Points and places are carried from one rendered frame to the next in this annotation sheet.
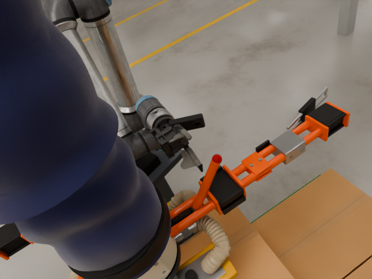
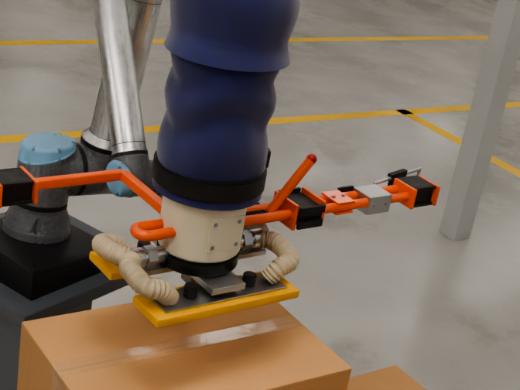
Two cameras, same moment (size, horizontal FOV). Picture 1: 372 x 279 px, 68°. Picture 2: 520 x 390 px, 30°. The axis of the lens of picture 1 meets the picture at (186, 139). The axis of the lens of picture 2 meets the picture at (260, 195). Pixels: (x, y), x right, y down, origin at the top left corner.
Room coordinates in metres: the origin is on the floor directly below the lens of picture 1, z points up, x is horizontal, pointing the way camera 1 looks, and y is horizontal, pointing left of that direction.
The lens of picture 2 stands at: (-1.31, 0.86, 2.08)
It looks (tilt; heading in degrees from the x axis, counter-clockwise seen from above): 23 degrees down; 335
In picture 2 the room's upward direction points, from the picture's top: 10 degrees clockwise
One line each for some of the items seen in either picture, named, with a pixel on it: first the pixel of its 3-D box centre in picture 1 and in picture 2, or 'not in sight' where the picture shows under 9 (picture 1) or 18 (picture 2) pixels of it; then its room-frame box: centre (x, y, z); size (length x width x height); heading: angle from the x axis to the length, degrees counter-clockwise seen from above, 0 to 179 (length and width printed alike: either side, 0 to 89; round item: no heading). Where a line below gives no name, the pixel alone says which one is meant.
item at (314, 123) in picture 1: (326, 120); (415, 192); (0.49, -0.38, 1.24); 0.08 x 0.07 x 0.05; 104
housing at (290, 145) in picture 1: (287, 146); (371, 199); (0.46, -0.25, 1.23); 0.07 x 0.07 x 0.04; 14
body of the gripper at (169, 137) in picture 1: (169, 135); not in sight; (0.67, 0.04, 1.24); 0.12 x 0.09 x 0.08; 14
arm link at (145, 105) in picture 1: (151, 112); not in sight; (0.84, 0.08, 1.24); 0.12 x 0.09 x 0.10; 14
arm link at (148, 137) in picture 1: (156, 134); not in sight; (0.84, 0.10, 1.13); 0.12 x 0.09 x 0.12; 105
